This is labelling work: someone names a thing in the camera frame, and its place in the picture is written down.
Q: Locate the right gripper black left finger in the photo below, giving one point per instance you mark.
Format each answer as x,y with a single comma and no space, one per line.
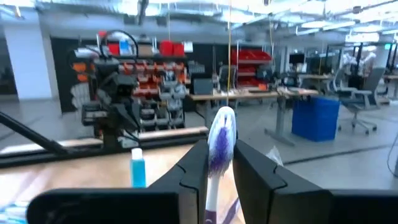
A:
174,193

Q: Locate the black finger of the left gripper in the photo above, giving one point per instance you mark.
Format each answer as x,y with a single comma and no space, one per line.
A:
127,116

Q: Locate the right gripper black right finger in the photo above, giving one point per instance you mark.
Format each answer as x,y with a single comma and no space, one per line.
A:
280,193

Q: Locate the blue mouthwash bottle white cap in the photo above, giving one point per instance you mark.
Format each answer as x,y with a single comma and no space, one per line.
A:
137,171

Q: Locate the purple white toothbrush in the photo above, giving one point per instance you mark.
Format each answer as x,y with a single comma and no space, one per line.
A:
221,146

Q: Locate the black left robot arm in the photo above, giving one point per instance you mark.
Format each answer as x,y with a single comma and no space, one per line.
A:
102,63

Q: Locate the dark grey box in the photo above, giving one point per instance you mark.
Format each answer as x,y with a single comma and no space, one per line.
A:
202,86

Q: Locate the blue bin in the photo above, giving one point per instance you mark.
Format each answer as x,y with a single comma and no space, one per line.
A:
315,118

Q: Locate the wooden top desk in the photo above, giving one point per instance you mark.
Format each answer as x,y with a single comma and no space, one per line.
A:
248,93

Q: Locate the grey office chair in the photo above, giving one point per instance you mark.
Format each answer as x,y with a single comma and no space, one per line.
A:
360,99

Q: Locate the red bin rack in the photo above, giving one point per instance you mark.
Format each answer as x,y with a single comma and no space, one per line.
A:
250,62

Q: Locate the blue white wrapped toothbrush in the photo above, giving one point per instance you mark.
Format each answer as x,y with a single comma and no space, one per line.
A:
9,214

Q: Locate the black aluminium table frame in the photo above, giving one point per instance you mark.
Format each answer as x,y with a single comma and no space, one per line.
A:
77,155

